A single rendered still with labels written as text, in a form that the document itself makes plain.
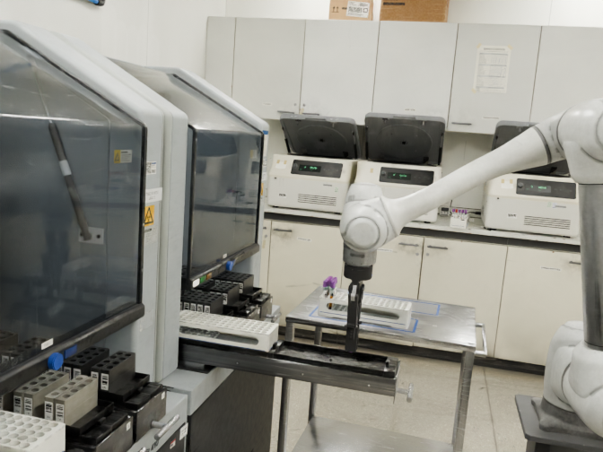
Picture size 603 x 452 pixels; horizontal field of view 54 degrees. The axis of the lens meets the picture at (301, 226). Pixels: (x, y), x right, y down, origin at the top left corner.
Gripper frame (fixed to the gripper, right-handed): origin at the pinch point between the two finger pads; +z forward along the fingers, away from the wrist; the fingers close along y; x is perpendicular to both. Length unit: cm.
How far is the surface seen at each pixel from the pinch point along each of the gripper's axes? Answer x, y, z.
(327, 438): -13, -54, 60
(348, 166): -42, -238, -33
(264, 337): -23.5, 3.3, 2.6
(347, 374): 0.3, 5.1, 8.4
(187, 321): -46.2, 2.7, 1.6
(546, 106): 78, -260, -81
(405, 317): 12.1, -32.9, 2.6
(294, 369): -13.9, 5.1, 9.6
